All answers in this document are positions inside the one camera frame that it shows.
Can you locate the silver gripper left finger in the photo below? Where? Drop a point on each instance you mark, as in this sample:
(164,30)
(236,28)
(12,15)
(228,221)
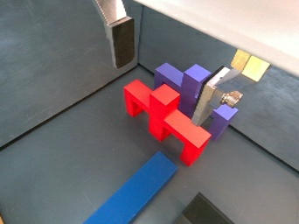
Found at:
(119,29)

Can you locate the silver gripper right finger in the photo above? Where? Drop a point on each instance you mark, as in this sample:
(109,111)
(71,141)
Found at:
(219,91)

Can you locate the blue rectangular block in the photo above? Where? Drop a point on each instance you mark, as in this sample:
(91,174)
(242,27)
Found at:
(134,195)

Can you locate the yellow slotted board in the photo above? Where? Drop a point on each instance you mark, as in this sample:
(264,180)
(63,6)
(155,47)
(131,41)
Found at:
(250,65)

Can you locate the purple cross-shaped block structure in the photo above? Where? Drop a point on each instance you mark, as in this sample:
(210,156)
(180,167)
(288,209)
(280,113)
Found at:
(187,83)

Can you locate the red cross-shaped block structure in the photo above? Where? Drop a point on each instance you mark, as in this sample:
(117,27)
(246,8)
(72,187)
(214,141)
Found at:
(167,120)

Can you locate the black angled bracket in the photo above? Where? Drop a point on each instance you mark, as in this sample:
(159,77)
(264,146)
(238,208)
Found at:
(202,212)

